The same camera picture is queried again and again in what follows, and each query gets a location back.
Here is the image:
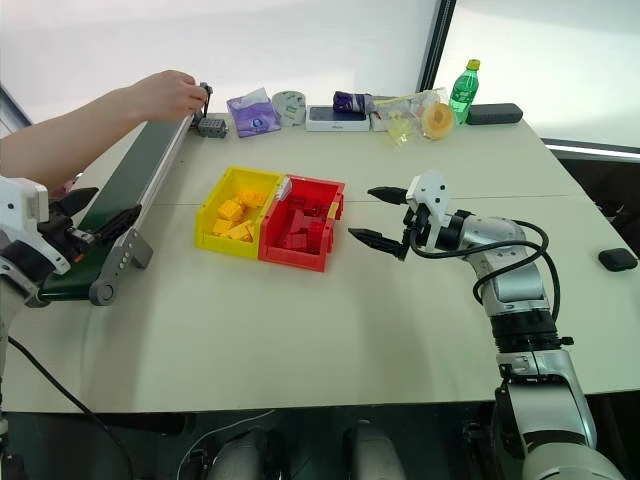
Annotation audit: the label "yellow plastic bin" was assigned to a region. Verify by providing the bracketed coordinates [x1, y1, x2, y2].
[194, 166, 288, 260]

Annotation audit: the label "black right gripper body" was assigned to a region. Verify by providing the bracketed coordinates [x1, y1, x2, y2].
[400, 203, 434, 250]

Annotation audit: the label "red plastic bin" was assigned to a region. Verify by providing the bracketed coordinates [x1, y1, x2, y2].
[257, 174, 347, 273]

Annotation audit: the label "person's bare hand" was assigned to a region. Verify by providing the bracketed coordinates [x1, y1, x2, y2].
[131, 69, 207, 122]

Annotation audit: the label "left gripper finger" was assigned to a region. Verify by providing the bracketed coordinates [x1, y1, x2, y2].
[59, 187, 100, 219]
[91, 203, 143, 247]

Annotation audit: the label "grey perforated plastic block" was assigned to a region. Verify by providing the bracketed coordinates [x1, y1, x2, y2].
[195, 116, 230, 140]

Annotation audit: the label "clear plastic bag, yellow parts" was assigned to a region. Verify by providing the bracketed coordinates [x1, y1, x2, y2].
[371, 88, 450, 150]

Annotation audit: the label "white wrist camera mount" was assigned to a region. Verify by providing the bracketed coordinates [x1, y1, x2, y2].
[0, 175, 72, 276]
[405, 169, 454, 251]

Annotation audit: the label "green conveyor belt, silver frame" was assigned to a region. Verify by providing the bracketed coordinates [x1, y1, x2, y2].
[38, 81, 217, 308]

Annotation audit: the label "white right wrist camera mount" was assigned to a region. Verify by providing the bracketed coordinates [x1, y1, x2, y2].
[405, 169, 454, 251]

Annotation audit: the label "white flat carton box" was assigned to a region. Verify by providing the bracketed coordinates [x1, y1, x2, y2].
[305, 104, 374, 133]

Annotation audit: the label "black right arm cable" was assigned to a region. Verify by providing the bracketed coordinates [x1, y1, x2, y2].
[405, 219, 564, 327]

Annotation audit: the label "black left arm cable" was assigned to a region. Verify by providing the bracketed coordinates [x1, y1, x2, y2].
[0, 333, 137, 480]

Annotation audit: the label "thin white cable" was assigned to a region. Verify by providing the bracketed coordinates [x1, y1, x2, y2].
[178, 409, 277, 480]

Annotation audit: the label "green plastic bottle, yellow cap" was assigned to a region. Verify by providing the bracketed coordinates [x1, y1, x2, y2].
[448, 58, 483, 127]

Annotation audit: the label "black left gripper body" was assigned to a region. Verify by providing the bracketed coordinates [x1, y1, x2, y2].
[37, 198, 100, 263]

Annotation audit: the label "dark gray rounded shape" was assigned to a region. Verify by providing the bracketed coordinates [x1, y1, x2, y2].
[343, 420, 407, 480]
[208, 428, 282, 480]

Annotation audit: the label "dark window frame post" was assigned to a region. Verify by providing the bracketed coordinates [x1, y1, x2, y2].
[418, 0, 458, 92]

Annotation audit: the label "purple folded cloth bag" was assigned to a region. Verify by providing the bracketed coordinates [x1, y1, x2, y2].
[332, 90, 374, 115]

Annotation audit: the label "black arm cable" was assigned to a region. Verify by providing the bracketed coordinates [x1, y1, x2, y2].
[405, 219, 564, 327]
[0, 333, 137, 480]

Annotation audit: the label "long black case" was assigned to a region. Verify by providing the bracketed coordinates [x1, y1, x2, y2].
[465, 102, 525, 127]

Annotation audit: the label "purple tissue pack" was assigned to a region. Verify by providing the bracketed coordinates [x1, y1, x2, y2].
[225, 88, 283, 139]

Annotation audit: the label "small black rounded case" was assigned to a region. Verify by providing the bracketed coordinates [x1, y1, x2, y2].
[597, 247, 640, 273]

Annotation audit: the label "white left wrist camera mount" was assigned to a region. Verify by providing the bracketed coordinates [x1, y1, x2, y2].
[0, 175, 72, 276]

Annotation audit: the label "gray-green tape roll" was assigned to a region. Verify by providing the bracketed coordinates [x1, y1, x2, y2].
[271, 89, 308, 128]

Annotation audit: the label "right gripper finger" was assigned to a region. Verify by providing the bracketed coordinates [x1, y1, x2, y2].
[347, 227, 410, 262]
[367, 185, 412, 206]

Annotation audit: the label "yellow tape roll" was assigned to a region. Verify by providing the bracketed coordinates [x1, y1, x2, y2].
[421, 101, 456, 142]

